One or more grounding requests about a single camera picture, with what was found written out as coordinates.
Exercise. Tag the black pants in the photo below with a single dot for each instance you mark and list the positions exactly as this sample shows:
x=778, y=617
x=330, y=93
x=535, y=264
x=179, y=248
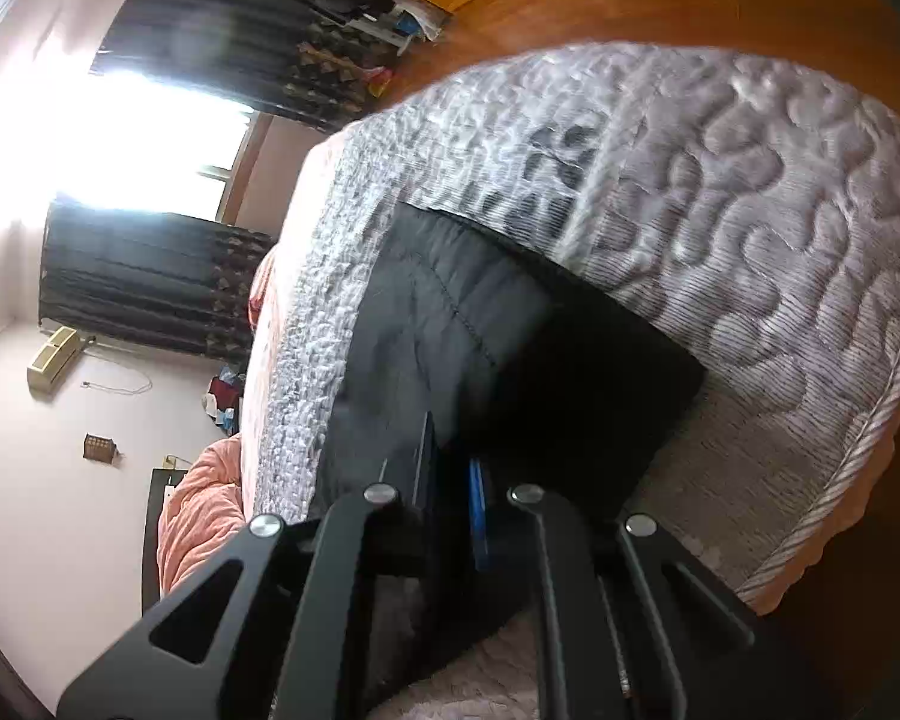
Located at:
x=495, y=360

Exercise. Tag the bright window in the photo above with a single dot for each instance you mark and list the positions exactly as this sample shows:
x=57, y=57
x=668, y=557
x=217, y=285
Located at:
x=150, y=142

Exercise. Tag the dark patterned curtain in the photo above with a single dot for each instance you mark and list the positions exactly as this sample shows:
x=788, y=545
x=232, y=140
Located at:
x=142, y=277
x=217, y=37

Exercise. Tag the pile of colourful clutter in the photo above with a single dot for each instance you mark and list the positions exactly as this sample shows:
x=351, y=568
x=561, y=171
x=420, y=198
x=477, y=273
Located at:
x=223, y=399

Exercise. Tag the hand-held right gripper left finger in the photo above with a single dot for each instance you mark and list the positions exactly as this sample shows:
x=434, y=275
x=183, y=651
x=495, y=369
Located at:
x=424, y=465

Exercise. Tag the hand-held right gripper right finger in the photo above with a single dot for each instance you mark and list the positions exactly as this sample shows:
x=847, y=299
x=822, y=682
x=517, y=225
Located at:
x=480, y=510

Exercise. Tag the pink fluffy comforter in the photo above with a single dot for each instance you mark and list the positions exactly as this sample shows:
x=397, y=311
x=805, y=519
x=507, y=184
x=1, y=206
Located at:
x=195, y=517

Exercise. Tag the grey quilted bedspread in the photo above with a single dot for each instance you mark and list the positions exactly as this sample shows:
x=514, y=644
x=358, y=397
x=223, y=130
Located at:
x=720, y=202

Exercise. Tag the beige air conditioner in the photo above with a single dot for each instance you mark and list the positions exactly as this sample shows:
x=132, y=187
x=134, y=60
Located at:
x=52, y=358

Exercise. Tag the black headboard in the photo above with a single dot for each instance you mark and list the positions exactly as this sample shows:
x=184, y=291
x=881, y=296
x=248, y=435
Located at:
x=150, y=540

